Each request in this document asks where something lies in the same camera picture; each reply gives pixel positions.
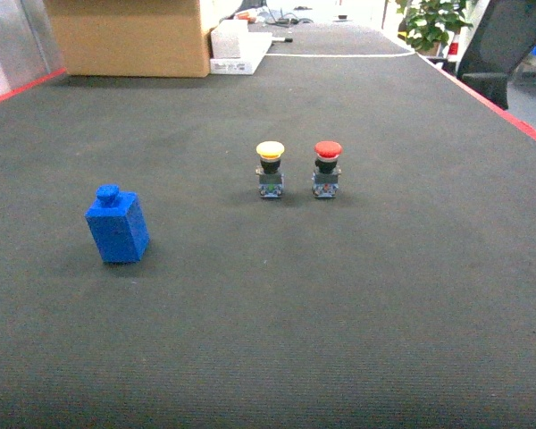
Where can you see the blue block part with knob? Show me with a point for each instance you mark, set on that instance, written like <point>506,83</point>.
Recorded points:
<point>117,224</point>

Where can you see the yellow mushroom push button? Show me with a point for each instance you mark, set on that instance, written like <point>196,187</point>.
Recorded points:
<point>270,179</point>

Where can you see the red mushroom push button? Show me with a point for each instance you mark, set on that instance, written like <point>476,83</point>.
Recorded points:
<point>326,172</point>

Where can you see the dark grey table mat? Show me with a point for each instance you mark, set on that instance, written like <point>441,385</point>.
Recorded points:
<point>406,301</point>

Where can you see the white carton box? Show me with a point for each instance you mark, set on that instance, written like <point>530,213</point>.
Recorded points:
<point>236,50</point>

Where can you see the large cardboard box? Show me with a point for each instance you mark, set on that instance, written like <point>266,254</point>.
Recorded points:
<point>130,38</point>

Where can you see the green potted plant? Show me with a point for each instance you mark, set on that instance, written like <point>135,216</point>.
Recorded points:
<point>430,23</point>

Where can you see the black office chair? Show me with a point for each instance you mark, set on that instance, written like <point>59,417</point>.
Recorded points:
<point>503,34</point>

